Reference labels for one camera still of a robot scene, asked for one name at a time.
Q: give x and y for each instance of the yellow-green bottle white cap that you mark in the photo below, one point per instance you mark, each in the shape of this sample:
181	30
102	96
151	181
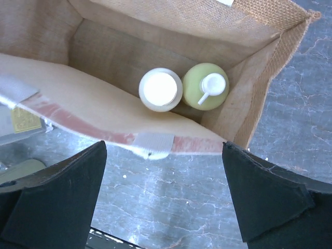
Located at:
20	170

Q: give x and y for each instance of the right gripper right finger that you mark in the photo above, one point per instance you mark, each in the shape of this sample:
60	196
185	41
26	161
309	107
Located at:
275	207

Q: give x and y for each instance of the yellow-green pump lotion bottle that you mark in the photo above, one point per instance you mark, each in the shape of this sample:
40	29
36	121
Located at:
205	86

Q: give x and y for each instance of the brown canvas tote bag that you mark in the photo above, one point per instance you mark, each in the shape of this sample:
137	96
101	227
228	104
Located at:
78	64

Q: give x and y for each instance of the cream bottle white cap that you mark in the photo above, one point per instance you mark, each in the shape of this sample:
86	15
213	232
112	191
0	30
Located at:
160	89

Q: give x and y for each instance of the tall clear glass bottle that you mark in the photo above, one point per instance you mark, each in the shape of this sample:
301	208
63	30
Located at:
18	124

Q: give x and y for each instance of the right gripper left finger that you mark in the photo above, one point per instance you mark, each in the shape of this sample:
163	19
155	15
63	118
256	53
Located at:
53	208

